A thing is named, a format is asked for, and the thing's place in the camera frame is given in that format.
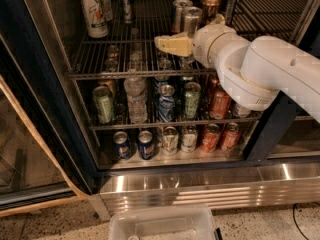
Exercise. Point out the green can left middle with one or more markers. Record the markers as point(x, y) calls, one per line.
point(103, 101)

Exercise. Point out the steel fridge base grille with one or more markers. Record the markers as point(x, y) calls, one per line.
point(229, 188)

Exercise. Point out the clear water bottle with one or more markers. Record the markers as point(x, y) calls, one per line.
point(135, 88)

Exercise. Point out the orange can middle shelf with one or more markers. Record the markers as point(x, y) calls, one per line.
point(219, 103)

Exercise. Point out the blue pepsi can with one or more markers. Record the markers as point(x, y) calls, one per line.
point(145, 145)
point(122, 145)

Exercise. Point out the top wire shelf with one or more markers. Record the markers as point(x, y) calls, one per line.
point(127, 43)

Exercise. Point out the left blue pepsi can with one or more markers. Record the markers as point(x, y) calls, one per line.
point(122, 145)

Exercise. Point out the dark fridge centre post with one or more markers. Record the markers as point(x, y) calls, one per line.
point(273, 124)

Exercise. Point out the blue silver can middle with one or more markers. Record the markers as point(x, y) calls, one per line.
point(166, 103)

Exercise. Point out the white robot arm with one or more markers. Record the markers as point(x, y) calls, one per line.
point(252, 72)

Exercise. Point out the clear plastic bin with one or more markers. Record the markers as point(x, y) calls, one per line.
point(189, 222)

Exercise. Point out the right blue pepsi can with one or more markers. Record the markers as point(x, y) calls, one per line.
point(145, 145)

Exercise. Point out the middle wire shelf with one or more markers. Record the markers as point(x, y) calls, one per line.
point(203, 119)

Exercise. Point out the silver redbull can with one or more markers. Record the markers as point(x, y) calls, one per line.
point(176, 11)
point(191, 18)

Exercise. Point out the white label dark bottle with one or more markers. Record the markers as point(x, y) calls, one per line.
point(239, 111)

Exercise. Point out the white green can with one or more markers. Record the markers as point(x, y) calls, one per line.
point(189, 138)
point(170, 140)

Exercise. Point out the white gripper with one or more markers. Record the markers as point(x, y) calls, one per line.
point(202, 44)

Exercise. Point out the left white green can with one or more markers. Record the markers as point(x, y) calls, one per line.
point(170, 140)

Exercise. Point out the green can centre middle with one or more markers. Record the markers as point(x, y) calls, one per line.
point(192, 91)

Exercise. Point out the white arizona tall can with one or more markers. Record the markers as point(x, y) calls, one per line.
point(95, 19)

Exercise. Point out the orange can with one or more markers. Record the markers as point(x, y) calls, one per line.
point(210, 137)
point(230, 136)

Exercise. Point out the left orange can bottom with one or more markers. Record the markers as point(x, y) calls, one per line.
point(210, 137)

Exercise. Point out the right orange can bottom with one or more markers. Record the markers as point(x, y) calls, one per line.
point(230, 136)

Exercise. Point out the right white green can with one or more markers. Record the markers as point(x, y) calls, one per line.
point(189, 138)

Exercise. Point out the glass fridge door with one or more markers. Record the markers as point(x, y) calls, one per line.
point(31, 177)

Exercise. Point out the wire shelf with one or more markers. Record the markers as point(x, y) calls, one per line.
point(203, 119)
point(127, 43)

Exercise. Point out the slim silver can back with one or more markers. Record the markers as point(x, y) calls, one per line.
point(127, 11)

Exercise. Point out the dark tall can back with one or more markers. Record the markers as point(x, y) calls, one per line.
point(227, 10)

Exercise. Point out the gold black tall can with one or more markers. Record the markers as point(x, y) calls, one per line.
point(210, 9)

